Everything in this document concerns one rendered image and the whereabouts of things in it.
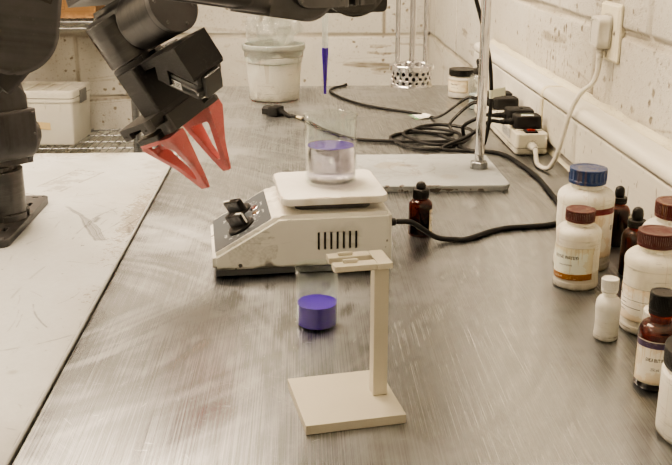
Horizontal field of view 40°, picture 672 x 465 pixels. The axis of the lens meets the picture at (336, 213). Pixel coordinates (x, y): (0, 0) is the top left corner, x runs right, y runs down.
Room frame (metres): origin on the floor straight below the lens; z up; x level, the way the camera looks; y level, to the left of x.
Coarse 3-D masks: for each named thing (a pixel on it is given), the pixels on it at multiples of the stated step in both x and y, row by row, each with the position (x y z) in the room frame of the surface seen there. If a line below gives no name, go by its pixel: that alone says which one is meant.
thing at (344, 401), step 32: (352, 256) 0.68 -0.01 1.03; (384, 256) 0.68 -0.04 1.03; (384, 288) 0.67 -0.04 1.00; (384, 320) 0.67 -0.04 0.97; (384, 352) 0.67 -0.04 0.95; (288, 384) 0.70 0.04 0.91; (320, 384) 0.69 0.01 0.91; (352, 384) 0.69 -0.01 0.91; (384, 384) 0.67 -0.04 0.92; (320, 416) 0.64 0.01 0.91; (352, 416) 0.64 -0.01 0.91; (384, 416) 0.64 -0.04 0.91
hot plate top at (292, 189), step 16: (288, 176) 1.06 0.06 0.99; (304, 176) 1.06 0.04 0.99; (368, 176) 1.06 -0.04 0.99; (288, 192) 0.99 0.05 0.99; (304, 192) 0.99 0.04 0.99; (320, 192) 0.99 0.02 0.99; (336, 192) 0.99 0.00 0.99; (352, 192) 0.99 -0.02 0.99; (368, 192) 0.99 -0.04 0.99; (384, 192) 0.99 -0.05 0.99
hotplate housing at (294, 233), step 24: (264, 192) 1.07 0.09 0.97; (288, 216) 0.97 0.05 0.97; (312, 216) 0.97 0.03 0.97; (336, 216) 0.97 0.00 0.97; (360, 216) 0.98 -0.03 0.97; (384, 216) 0.98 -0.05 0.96; (240, 240) 0.96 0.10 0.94; (264, 240) 0.96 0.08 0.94; (288, 240) 0.96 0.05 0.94; (312, 240) 0.96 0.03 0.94; (336, 240) 0.97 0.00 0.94; (360, 240) 0.97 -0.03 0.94; (384, 240) 0.98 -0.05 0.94; (216, 264) 0.95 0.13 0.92; (240, 264) 0.95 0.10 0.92; (264, 264) 0.96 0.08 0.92; (288, 264) 0.96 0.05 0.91
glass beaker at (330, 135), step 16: (304, 112) 1.05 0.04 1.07; (320, 112) 1.07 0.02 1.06; (336, 112) 1.07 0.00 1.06; (352, 112) 1.06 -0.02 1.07; (304, 128) 1.04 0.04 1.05; (320, 128) 1.01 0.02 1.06; (336, 128) 1.01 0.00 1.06; (352, 128) 1.02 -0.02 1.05; (320, 144) 1.01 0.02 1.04; (336, 144) 1.01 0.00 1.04; (352, 144) 1.02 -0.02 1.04; (320, 160) 1.01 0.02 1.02; (336, 160) 1.01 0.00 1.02; (352, 160) 1.02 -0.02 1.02; (320, 176) 1.01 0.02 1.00; (336, 176) 1.01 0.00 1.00; (352, 176) 1.02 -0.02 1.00
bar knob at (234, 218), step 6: (228, 216) 0.99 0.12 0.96; (234, 216) 0.98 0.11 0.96; (240, 216) 0.98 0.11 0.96; (228, 222) 0.99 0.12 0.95; (234, 222) 0.99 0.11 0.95; (240, 222) 0.98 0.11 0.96; (246, 222) 0.98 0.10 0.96; (252, 222) 0.98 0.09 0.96; (234, 228) 0.99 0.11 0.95; (240, 228) 0.98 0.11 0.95; (246, 228) 0.98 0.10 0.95; (234, 234) 0.98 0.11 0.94
